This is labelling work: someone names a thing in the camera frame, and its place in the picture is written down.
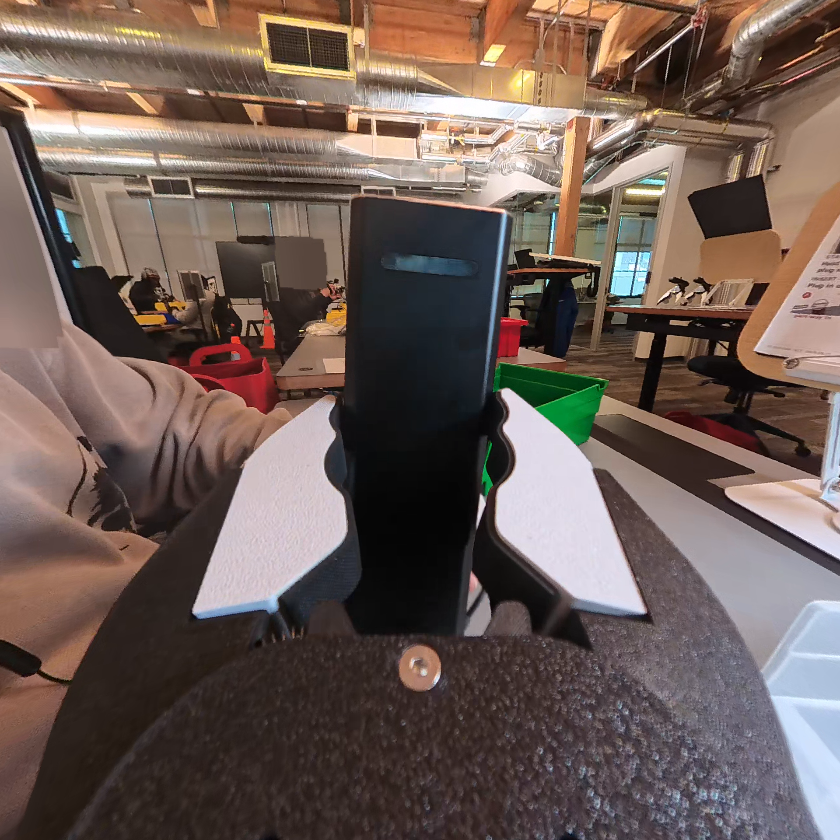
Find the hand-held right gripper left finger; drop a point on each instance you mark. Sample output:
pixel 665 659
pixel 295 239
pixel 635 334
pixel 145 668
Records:
pixel 275 518

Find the green plastic bin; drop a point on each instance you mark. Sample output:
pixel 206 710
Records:
pixel 558 400

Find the white plastic tray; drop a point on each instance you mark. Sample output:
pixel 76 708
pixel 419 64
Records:
pixel 807 656

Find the wooden column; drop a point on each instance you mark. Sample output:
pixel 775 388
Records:
pixel 572 184

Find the black flag panel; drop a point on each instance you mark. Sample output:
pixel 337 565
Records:
pixel 732 207

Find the dark display board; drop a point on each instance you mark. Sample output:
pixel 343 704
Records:
pixel 243 269

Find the grey table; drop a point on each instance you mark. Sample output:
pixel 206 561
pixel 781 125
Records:
pixel 308 361

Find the white clipboard stand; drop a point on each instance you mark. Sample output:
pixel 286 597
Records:
pixel 781 505

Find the black office chair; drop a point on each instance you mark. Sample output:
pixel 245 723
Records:
pixel 728 367

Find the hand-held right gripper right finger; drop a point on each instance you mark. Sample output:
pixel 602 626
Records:
pixel 558 518

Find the yellow framed air vent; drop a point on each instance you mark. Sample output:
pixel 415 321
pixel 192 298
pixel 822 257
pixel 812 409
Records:
pixel 308 46

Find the black usb hub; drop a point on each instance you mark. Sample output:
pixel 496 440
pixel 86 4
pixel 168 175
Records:
pixel 420 394

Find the orange traffic cone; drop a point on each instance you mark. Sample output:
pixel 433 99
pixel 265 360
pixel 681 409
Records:
pixel 268 334

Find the instruction sheet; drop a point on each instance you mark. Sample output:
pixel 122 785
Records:
pixel 814 295

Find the wooden top desk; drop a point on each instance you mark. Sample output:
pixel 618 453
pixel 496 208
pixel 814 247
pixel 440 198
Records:
pixel 676 313

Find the large silver air duct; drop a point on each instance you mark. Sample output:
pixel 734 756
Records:
pixel 131 52

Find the white paper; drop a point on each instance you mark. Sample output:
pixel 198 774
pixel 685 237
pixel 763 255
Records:
pixel 333 365

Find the dark blue jacket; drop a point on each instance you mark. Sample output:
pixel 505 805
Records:
pixel 561 315

